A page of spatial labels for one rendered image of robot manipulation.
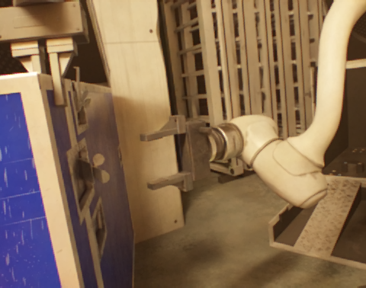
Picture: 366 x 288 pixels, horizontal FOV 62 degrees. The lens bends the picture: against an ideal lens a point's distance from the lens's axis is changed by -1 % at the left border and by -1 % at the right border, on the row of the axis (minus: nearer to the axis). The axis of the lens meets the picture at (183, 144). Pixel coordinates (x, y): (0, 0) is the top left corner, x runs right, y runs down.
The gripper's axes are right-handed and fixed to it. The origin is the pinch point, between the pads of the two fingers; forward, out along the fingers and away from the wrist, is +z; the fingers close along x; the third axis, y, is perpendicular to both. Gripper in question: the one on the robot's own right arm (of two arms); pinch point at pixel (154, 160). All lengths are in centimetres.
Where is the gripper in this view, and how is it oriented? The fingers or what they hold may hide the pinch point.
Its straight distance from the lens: 65.3
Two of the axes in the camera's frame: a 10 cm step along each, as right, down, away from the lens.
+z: -7.9, 2.0, -5.8
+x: 1.2, 9.8, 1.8
